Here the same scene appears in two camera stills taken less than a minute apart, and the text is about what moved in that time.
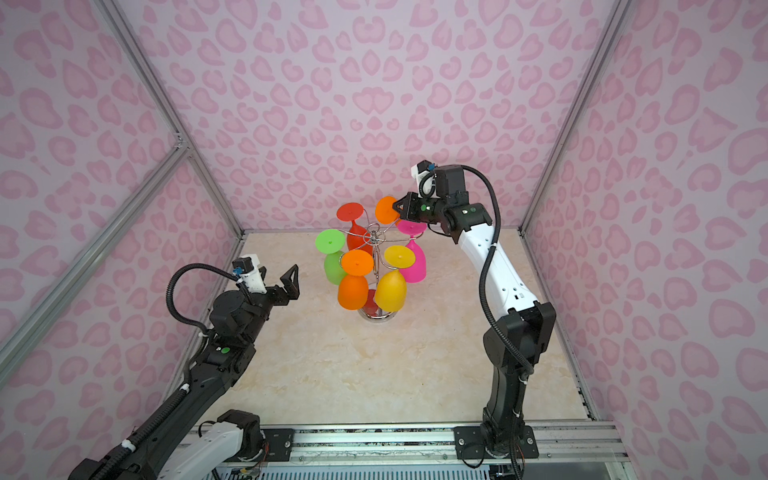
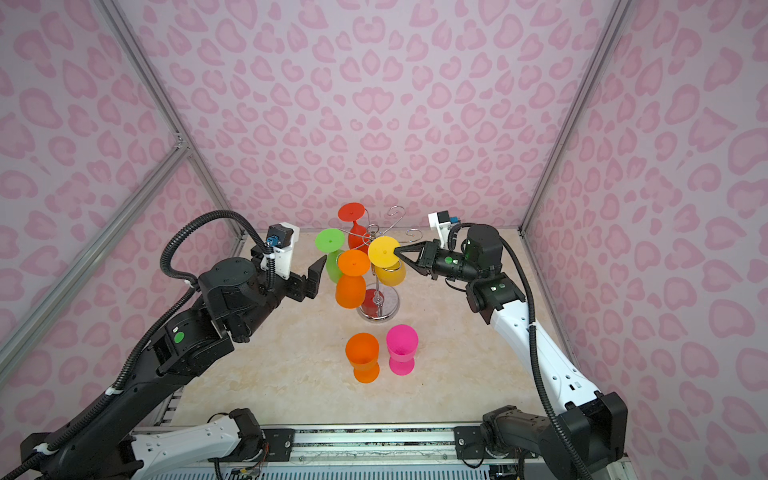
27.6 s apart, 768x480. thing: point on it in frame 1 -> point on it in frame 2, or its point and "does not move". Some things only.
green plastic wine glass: [331, 242] does not move
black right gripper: [413, 209] -> [430, 261]
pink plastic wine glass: [416, 272] -> [402, 343]
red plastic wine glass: [357, 238] does not move
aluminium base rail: [434, 443] does not move
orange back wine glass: [385, 212] -> [362, 350]
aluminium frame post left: [168, 105] does not move
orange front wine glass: [353, 287] does not move
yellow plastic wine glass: [391, 287] -> [390, 269]
